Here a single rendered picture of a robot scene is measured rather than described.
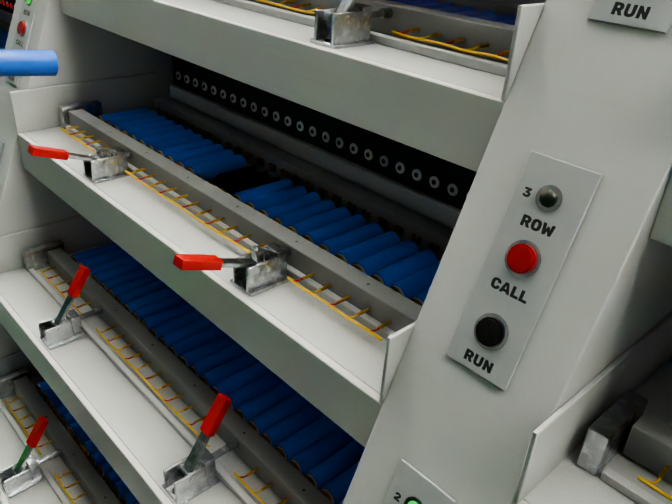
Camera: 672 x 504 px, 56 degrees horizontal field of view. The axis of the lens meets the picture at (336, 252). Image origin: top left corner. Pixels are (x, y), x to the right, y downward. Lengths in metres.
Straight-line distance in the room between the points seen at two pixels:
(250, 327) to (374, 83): 0.20
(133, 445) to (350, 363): 0.27
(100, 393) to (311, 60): 0.40
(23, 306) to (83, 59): 0.31
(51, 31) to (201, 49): 0.30
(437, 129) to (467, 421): 0.17
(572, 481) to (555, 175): 0.17
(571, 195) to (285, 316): 0.23
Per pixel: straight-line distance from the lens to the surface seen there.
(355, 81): 0.45
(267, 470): 0.57
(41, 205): 0.91
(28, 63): 0.52
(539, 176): 0.35
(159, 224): 0.60
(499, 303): 0.36
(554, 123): 0.36
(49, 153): 0.68
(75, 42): 0.87
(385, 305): 0.45
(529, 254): 0.35
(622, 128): 0.34
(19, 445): 0.93
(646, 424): 0.41
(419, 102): 0.41
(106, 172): 0.71
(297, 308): 0.48
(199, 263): 0.46
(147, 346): 0.71
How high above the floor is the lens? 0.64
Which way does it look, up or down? 12 degrees down
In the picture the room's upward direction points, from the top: 20 degrees clockwise
